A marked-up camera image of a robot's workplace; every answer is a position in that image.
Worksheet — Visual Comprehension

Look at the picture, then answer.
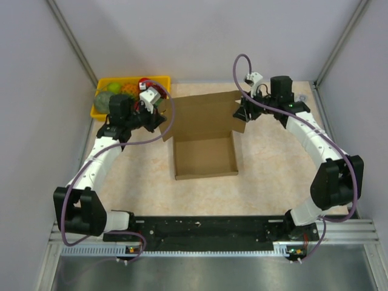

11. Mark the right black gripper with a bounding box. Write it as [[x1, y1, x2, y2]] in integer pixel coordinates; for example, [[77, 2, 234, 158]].
[[232, 87, 277, 123]]

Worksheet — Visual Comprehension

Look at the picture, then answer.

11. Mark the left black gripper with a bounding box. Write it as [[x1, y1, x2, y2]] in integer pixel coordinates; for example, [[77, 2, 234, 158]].
[[125, 101, 166, 133]]

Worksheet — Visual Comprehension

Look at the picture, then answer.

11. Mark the brown cardboard box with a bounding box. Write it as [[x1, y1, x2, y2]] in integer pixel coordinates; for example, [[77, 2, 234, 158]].
[[158, 91, 246, 180]]

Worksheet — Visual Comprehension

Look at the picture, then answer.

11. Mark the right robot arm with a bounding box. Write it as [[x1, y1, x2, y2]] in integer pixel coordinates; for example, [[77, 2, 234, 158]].
[[234, 72, 364, 240]]

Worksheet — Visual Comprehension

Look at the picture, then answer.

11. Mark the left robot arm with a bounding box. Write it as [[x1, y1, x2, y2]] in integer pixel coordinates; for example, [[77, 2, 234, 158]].
[[53, 87, 166, 241]]

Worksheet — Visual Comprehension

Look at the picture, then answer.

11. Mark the white silver carton box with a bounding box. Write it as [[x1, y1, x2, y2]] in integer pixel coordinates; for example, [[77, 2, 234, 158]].
[[295, 94, 309, 103]]

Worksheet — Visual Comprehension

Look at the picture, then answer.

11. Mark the green lemon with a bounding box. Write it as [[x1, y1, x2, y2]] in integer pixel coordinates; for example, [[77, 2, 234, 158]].
[[153, 98, 164, 109]]

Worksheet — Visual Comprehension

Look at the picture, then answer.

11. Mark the orange pineapple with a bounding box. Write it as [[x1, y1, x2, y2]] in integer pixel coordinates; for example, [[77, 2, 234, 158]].
[[120, 83, 140, 100]]

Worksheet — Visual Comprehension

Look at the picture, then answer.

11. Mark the red apple back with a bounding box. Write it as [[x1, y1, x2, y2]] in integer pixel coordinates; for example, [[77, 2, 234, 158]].
[[138, 77, 153, 86]]

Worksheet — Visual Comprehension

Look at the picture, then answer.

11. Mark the green apple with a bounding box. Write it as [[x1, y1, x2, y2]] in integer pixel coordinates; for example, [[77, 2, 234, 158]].
[[107, 82, 122, 94]]

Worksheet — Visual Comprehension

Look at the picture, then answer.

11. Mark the green melon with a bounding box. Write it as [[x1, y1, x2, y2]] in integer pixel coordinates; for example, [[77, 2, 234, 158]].
[[93, 91, 113, 114]]

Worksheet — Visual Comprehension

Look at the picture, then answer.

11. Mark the yellow plastic tray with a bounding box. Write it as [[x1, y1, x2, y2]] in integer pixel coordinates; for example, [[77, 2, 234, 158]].
[[90, 75, 171, 122]]

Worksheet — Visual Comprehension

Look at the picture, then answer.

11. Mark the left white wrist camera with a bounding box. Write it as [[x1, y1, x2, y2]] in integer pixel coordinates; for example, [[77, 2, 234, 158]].
[[139, 85, 162, 113]]

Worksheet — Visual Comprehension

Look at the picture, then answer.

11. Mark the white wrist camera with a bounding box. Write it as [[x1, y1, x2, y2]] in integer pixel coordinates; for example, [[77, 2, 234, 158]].
[[244, 72, 263, 98], [139, 85, 162, 113]]

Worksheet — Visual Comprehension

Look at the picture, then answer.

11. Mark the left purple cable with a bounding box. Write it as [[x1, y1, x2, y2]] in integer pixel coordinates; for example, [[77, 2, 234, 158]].
[[61, 80, 176, 263]]

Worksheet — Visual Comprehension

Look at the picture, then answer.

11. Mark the purple cable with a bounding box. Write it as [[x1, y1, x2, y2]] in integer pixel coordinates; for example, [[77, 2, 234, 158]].
[[61, 80, 176, 263], [232, 53, 359, 263]]

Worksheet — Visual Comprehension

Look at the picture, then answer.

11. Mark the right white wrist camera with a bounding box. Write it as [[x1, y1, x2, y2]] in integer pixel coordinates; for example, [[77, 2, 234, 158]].
[[244, 72, 263, 98]]

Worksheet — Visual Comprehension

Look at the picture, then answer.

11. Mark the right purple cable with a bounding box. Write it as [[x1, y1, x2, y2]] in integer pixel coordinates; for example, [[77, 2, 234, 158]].
[[232, 53, 359, 263]]

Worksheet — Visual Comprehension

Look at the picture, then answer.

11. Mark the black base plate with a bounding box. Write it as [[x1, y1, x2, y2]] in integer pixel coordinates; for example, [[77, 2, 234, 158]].
[[130, 216, 319, 252]]

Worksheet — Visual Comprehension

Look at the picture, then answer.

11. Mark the aluminium frame rail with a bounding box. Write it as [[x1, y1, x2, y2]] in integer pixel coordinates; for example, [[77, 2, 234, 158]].
[[37, 216, 387, 290]]

